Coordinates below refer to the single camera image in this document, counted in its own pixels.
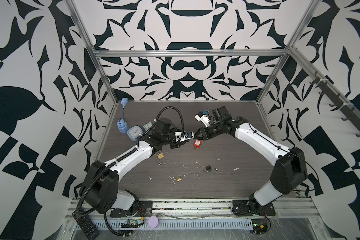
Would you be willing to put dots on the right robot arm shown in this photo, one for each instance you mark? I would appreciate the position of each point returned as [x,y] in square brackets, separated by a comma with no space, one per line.
[289,165]

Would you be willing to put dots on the mint green alarm clock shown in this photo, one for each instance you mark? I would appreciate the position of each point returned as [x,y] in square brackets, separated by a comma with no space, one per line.
[147,126]

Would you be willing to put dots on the black padlock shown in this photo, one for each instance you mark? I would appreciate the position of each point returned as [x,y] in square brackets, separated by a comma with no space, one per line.
[209,169]

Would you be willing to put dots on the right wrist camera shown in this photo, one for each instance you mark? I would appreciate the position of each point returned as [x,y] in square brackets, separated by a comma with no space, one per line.
[203,117]

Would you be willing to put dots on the light blue alarm clock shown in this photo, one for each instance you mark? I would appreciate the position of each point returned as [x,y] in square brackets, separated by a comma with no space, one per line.
[134,132]

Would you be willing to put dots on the purple round lid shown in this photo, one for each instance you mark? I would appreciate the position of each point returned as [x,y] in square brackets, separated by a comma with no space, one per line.
[154,222]

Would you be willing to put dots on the red padlock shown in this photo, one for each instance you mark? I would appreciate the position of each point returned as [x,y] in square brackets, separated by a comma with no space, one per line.
[197,144]

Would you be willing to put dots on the brass padlock with key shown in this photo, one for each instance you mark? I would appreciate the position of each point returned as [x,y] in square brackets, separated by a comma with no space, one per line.
[160,156]

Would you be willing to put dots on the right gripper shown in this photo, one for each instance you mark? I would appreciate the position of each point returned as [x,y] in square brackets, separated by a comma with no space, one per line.
[202,137]

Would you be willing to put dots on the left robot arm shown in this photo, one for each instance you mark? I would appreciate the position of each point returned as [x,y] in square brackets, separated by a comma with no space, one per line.
[100,190]

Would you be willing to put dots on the blue flower toy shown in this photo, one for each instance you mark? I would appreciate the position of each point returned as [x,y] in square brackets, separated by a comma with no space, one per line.
[121,123]

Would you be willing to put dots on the black remote control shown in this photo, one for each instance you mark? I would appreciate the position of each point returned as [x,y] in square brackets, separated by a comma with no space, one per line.
[86,225]

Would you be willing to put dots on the green circuit board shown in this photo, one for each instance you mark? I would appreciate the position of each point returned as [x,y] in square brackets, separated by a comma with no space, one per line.
[260,227]

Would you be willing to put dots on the black hook rack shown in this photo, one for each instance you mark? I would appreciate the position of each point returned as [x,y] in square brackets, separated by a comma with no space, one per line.
[338,101]

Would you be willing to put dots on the white cable duct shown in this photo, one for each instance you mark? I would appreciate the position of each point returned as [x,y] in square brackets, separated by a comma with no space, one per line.
[193,224]

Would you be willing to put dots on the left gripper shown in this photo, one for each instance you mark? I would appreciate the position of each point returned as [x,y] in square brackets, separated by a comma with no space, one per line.
[176,145]

